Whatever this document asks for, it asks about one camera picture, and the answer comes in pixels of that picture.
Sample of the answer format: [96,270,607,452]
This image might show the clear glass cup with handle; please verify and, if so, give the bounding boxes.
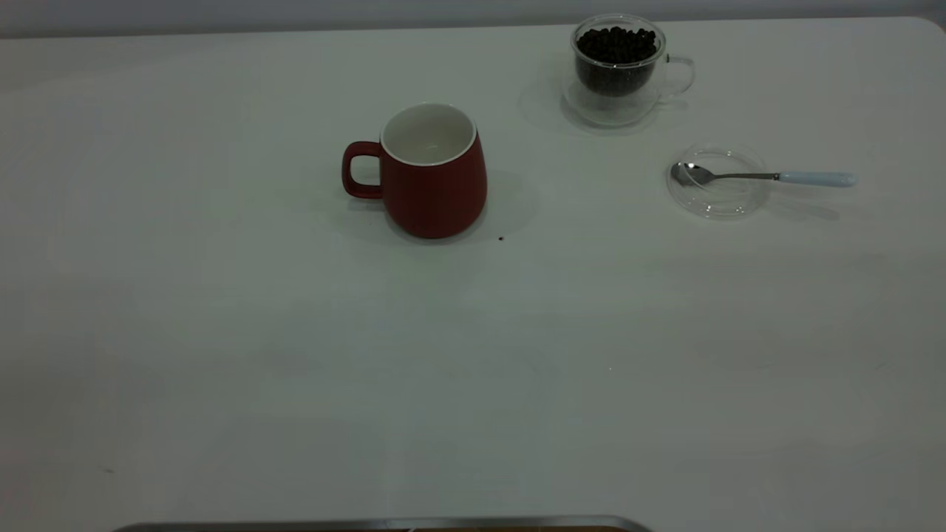
[562,13,696,128]

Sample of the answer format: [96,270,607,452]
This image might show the clear glass saucer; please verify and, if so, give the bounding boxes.
[666,144,773,219]

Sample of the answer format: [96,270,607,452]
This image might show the red ceramic mug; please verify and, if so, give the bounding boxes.
[341,102,489,239]

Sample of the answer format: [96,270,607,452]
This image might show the grey metal edge strip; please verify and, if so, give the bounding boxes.
[111,515,655,532]

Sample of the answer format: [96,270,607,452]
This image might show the metal spoon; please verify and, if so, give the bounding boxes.
[670,163,858,188]

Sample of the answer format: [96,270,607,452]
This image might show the dark coffee beans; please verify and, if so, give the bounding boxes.
[576,27,658,97]

